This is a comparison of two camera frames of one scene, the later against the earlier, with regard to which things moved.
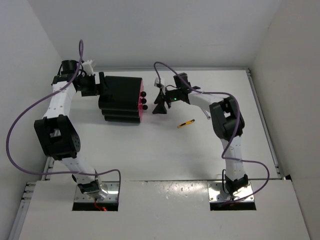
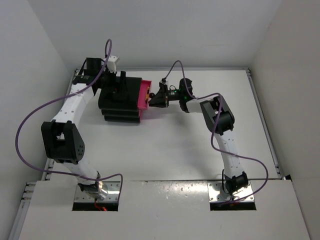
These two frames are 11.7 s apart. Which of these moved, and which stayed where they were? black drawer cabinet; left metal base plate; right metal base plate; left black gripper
Moved: left black gripper
Stayed: left metal base plate; right metal base plate; black drawer cabinet
